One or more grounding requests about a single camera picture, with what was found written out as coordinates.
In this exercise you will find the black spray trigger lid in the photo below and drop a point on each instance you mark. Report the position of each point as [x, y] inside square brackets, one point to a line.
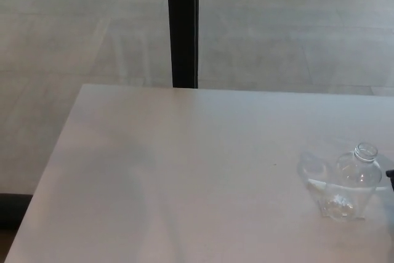
[391, 174]

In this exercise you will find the clear plastic spray bottle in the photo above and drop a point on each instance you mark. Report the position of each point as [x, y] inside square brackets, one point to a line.
[349, 183]

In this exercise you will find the black vertical window frame post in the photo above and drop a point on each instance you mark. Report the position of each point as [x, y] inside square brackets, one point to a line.
[183, 27]

